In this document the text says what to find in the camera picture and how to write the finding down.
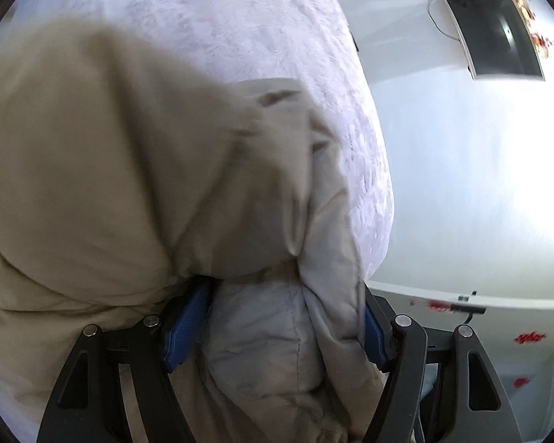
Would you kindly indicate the black wall television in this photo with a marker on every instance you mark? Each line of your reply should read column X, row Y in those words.
column 498, row 18

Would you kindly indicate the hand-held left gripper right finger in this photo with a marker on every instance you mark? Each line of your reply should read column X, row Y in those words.
column 374, row 337

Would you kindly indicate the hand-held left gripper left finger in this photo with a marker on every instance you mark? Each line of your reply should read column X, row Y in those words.
column 189, row 323

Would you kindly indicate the beige quilted garment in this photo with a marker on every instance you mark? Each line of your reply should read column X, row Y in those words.
column 120, row 170

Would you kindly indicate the white textured bed cover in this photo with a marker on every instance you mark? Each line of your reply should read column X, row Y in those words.
column 258, row 23

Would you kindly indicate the white cabinet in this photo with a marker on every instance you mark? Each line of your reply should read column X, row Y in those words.
column 526, row 323

